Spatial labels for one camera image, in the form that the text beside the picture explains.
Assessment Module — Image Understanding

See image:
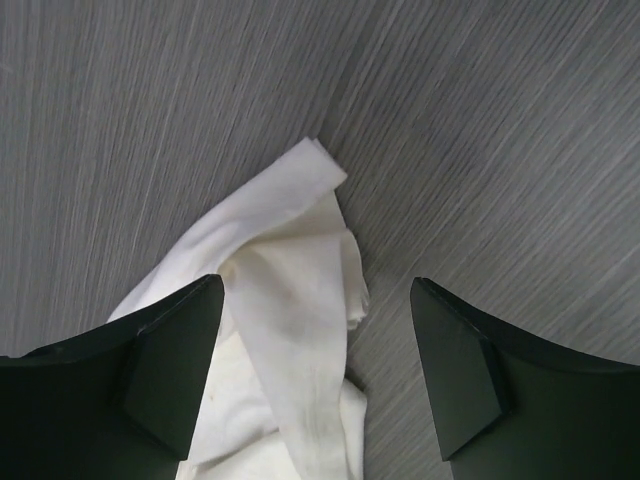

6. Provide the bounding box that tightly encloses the cream white t shirt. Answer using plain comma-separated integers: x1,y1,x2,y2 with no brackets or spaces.
112,138,369,479

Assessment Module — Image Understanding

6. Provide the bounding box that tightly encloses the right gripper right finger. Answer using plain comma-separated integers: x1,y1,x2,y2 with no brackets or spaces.
410,278,639,479

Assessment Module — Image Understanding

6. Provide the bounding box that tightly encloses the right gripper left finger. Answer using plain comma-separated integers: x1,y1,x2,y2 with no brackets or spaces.
1,275,224,479

